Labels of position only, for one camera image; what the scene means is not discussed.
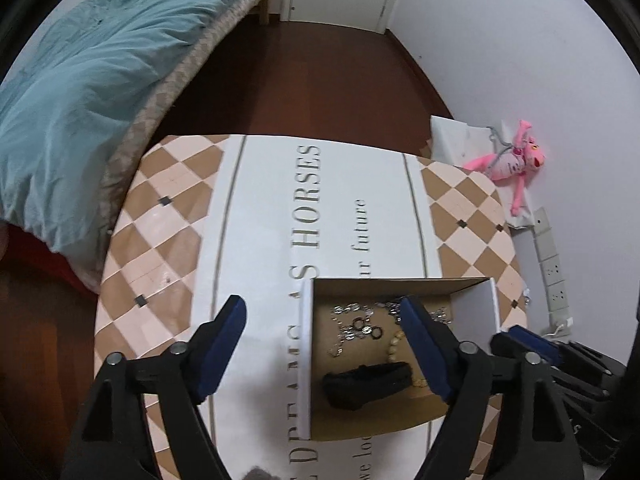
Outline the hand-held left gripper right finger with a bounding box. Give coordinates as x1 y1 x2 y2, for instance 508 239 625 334
399 296 584 480

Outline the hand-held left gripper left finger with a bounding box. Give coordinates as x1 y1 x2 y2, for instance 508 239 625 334
65 295 248 480

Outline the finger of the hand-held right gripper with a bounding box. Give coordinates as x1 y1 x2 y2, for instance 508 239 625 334
490 332 531 386
506 326 566 367

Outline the wooden bead bracelet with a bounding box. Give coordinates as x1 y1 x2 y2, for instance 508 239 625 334
386 329 428 392

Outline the white cardboard box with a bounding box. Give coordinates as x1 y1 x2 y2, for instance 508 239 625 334
299 276 501 442

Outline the black smart band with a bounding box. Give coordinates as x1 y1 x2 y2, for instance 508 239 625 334
322 361 414 411

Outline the thin silver chain necklace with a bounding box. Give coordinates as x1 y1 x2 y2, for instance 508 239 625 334
327 302 398 358

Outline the white power strip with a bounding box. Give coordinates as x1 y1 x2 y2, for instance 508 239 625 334
532 207 576 333

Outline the checkered printed tablecloth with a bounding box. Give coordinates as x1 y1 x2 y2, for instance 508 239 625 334
94 134 531 480

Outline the pink plush toy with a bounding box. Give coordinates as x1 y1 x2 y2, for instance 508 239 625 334
462 120 547 216

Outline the light blue blanket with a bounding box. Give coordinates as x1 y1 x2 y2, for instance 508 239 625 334
0 0 248 283

